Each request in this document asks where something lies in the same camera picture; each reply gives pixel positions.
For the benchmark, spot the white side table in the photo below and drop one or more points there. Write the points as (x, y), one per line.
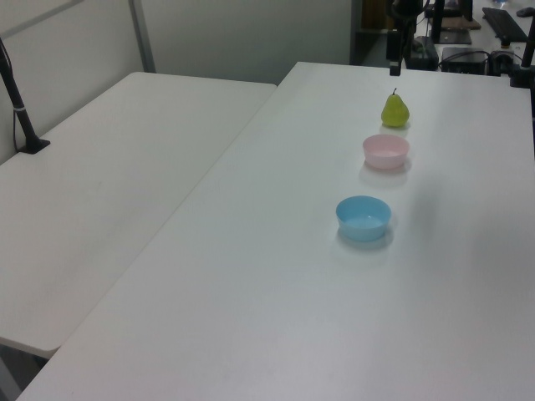
(104, 179)

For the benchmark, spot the grey partition frame post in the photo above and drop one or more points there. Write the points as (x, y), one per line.
(142, 33)

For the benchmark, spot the blue plastic bowl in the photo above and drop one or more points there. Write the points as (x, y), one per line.
(363, 219)

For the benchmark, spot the black keyboard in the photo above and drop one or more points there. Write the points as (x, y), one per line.
(505, 24)

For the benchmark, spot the black clamped camera stand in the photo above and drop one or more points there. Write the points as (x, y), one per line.
(526, 54)

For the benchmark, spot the black monitor stand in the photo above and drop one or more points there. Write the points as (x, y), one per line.
(449, 29)

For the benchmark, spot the black computer mouse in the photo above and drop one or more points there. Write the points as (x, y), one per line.
(523, 12)

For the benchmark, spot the black electronics box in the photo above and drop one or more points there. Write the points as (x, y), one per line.
(464, 59)

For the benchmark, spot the pink plastic bowl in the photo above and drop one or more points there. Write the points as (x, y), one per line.
(385, 152)

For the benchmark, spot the black camera stand pole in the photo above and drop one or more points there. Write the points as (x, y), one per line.
(16, 104)

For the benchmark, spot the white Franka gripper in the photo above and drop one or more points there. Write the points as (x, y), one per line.
(405, 8)

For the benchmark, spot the green pear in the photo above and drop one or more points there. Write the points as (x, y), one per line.
(394, 113)

